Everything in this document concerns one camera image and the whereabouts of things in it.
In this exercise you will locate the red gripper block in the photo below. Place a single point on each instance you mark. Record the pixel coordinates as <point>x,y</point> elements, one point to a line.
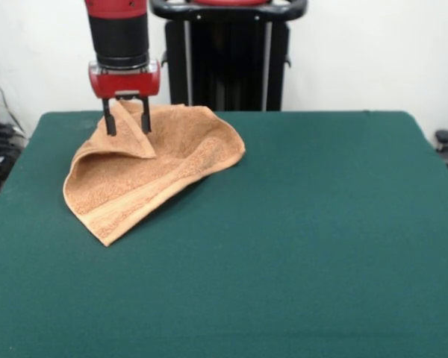
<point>125,84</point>

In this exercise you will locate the tan terry towel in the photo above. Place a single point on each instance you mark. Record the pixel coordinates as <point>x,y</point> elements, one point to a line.
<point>153,168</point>

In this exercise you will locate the dark green table cloth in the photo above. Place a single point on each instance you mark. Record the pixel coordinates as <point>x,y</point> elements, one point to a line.
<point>321,261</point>

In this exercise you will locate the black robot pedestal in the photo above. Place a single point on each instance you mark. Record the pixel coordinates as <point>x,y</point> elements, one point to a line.
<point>227,63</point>

